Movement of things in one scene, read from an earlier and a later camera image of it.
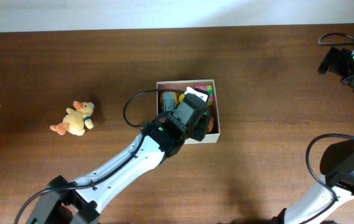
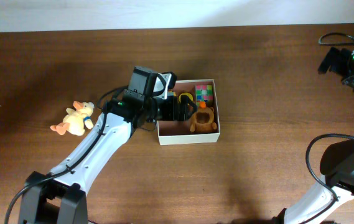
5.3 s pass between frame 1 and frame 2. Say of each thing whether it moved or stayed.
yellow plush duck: stayed
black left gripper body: moved
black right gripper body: stayed
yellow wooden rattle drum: stayed
